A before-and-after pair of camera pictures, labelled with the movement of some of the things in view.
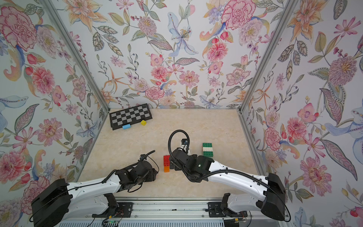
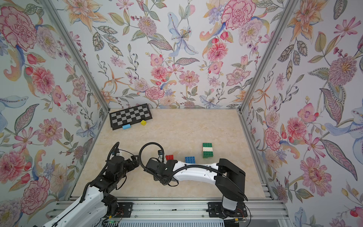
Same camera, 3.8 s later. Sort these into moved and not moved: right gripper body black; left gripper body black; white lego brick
Moved: right gripper body black; left gripper body black
Not moved: white lego brick
